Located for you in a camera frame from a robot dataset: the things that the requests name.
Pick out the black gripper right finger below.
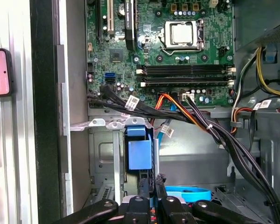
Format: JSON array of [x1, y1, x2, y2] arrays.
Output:
[[155, 179, 256, 224]]

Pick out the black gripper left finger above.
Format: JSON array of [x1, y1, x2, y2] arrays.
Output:
[[52, 178, 153, 224]]

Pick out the hard disk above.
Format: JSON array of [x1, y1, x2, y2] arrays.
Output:
[[125, 125, 160, 201]]

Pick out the black smartphone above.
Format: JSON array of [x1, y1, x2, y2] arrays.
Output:
[[0, 48, 14, 98]]

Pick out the metal disk bay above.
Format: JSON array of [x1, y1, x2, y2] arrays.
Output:
[[70, 118, 159, 210]]

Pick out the black RAM slot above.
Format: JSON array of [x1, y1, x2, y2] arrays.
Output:
[[136, 64, 236, 76], [140, 76, 235, 88]]

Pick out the black open PC case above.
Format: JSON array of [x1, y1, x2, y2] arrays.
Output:
[[29, 0, 280, 224]]

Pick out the green motherboard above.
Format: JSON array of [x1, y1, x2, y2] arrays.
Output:
[[85, 0, 236, 108]]

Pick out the silver CPU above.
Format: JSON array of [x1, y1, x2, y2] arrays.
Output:
[[170, 23, 193, 45]]

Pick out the CPU socket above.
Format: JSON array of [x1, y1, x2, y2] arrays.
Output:
[[162, 20, 205, 51]]

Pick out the black graphics card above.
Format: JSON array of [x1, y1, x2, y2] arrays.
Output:
[[120, 0, 138, 51]]

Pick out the white expansion slot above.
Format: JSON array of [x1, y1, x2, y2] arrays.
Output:
[[107, 0, 114, 32]]

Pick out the grey power supply unit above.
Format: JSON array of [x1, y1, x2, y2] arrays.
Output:
[[233, 0, 280, 52]]

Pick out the blue flat data wire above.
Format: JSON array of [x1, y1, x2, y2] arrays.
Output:
[[165, 185, 212, 203]]

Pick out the light blue labelled wire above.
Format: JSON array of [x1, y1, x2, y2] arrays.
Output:
[[157, 102, 175, 140]]

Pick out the black cable bundle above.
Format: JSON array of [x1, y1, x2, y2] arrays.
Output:
[[86, 85, 280, 224]]

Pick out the orange wires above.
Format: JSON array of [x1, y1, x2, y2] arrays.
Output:
[[155, 93, 208, 131]]

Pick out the yellow wires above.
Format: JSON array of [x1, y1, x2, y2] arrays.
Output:
[[256, 46, 280, 96]]

